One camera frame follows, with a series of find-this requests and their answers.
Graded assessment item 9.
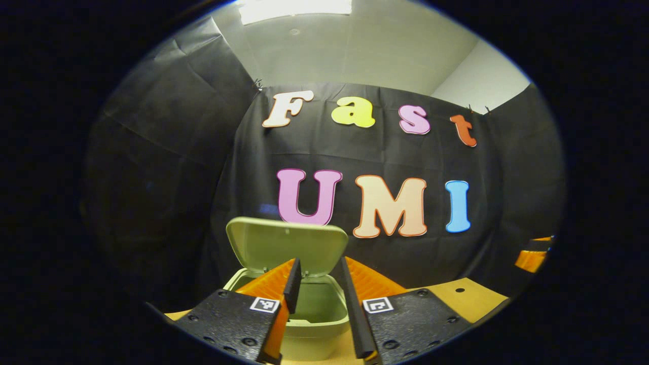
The green desktop garbage bin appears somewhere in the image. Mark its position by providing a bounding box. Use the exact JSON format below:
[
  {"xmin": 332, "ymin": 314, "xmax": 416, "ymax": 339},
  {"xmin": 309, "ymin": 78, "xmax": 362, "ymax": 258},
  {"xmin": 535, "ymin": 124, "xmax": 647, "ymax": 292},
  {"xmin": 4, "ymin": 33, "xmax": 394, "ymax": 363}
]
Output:
[{"xmin": 223, "ymin": 216, "xmax": 351, "ymax": 361}]

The black backdrop cloth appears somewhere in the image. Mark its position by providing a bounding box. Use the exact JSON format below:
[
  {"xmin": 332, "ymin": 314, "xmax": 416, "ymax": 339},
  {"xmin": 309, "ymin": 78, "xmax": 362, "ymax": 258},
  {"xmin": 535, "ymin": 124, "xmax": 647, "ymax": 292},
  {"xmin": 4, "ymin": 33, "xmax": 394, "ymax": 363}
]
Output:
[{"xmin": 81, "ymin": 15, "xmax": 567, "ymax": 315}]

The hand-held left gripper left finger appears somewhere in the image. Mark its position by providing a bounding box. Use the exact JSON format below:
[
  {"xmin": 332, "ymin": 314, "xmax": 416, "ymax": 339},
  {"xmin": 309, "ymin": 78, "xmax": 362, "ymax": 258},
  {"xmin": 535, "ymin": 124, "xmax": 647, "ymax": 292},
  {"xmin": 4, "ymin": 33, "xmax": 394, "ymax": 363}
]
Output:
[{"xmin": 172, "ymin": 258, "xmax": 302, "ymax": 365}]

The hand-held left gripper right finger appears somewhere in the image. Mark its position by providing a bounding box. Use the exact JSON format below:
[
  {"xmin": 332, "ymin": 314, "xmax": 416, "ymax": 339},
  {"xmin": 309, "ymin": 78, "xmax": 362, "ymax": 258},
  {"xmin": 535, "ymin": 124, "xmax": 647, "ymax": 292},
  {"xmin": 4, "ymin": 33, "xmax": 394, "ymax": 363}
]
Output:
[{"xmin": 341, "ymin": 256, "xmax": 475, "ymax": 365}]

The wooden desktop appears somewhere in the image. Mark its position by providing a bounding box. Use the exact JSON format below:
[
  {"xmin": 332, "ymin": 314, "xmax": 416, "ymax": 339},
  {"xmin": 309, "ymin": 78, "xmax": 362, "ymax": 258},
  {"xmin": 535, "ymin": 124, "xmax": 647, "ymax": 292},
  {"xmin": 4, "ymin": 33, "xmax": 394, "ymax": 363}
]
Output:
[{"xmin": 165, "ymin": 277, "xmax": 509, "ymax": 365}]

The ceiling light panel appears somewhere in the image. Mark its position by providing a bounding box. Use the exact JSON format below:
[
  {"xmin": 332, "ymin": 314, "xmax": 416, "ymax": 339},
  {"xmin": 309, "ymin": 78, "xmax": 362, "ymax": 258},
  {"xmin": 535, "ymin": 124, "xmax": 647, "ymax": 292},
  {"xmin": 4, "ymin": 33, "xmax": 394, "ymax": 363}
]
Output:
[{"xmin": 238, "ymin": 0, "xmax": 353, "ymax": 25}]

